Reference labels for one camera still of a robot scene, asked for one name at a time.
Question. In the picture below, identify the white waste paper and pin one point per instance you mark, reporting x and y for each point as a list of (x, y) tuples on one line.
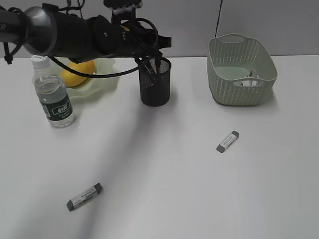
[(252, 74)]

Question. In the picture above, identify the grey white eraser front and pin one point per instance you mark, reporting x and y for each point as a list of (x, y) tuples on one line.
[(84, 197)]

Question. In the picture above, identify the clear plastic water bottle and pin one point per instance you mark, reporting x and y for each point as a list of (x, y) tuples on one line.
[(52, 93)]

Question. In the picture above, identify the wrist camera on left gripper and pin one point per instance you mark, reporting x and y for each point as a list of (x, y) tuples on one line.
[(123, 9)]

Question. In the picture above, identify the black mesh pen holder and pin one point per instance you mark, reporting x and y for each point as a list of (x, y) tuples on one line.
[(158, 94)]

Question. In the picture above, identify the black marker pen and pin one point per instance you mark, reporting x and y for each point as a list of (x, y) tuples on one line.
[(158, 65), (150, 72)]

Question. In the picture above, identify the pale green wavy glass plate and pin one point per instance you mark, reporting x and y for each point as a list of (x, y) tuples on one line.
[(91, 89)]

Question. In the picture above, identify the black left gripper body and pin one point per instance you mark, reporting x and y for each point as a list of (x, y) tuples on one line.
[(127, 40)]

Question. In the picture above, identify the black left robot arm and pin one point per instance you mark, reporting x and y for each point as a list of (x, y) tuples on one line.
[(54, 32)]

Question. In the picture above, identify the pale green woven plastic basket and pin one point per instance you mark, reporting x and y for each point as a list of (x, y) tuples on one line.
[(230, 58)]

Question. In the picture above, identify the grey white eraser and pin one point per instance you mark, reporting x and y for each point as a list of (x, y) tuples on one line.
[(227, 141), (84, 197)]

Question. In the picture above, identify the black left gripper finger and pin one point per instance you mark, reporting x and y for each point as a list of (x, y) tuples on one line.
[(164, 42)]

